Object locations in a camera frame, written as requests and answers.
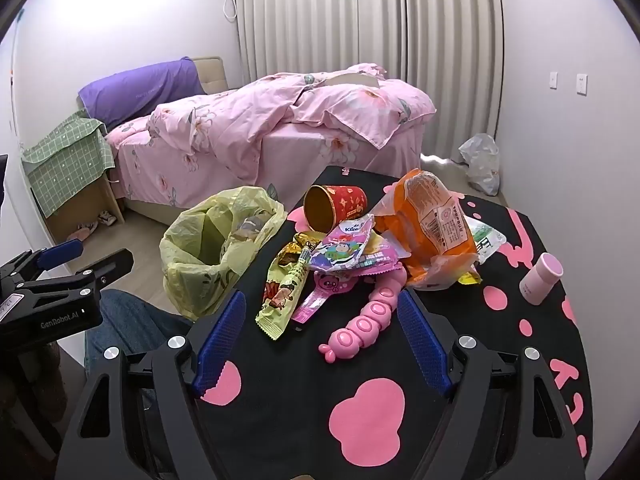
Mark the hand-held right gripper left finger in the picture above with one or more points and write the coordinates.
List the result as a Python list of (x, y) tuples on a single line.
[(220, 347)]

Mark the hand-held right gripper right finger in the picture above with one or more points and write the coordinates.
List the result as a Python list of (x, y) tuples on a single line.
[(422, 347)]

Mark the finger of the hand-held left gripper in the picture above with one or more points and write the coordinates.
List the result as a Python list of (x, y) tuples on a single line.
[(60, 254), (117, 262)]

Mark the yellow-green snack wrapper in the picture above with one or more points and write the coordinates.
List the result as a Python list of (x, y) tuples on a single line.
[(280, 300)]

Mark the yellow snack wrapper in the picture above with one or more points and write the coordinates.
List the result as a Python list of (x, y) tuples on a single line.
[(467, 278)]

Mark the pink snack wrapper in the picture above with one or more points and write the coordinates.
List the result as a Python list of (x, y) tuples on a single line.
[(320, 295)]

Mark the gold foil candy wrapper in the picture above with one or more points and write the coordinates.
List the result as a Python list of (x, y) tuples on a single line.
[(292, 252)]

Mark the white green packet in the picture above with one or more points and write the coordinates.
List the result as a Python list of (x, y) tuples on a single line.
[(487, 242)]

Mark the cartoon print tissue packet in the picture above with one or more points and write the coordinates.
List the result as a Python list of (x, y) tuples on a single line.
[(340, 250)]

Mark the orange snack bag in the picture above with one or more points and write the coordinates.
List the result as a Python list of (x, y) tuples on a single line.
[(425, 210)]

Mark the red paper cup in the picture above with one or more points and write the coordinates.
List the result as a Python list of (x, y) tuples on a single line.
[(345, 202)]

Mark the person's left forearm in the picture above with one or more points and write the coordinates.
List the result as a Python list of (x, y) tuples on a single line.
[(52, 365)]

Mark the pink slipper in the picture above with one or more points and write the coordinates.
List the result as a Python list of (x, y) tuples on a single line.
[(84, 231)]

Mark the white wardrobe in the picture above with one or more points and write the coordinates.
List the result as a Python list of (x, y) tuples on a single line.
[(25, 230)]

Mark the white shoe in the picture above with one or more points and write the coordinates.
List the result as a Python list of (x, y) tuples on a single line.
[(106, 217)]

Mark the wooden nightstand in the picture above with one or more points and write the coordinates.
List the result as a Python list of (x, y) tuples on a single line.
[(90, 210)]

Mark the person's leg in jeans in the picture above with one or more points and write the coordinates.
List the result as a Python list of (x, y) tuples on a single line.
[(130, 325)]

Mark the pink caterpillar toy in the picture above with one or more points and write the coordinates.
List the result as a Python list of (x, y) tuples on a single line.
[(360, 330)]

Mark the green checked cloth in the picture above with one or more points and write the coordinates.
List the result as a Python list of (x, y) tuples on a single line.
[(65, 165)]

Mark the pink bottle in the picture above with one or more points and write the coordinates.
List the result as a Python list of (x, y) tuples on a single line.
[(540, 280)]

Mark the purple pillow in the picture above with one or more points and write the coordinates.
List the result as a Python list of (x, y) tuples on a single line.
[(140, 90)]

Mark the pink floral quilt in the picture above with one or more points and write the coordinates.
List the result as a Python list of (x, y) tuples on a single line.
[(225, 115)]

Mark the white plastic bag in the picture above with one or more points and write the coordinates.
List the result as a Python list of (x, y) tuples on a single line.
[(480, 165)]

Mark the bed with pink sheet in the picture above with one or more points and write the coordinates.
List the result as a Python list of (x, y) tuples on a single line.
[(300, 155)]

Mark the beige headboard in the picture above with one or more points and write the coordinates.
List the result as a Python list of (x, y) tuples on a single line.
[(212, 75)]

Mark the beige flat object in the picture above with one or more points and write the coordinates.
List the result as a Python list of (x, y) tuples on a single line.
[(352, 79)]

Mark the white pleated curtain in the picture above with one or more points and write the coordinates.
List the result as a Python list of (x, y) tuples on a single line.
[(300, 20)]

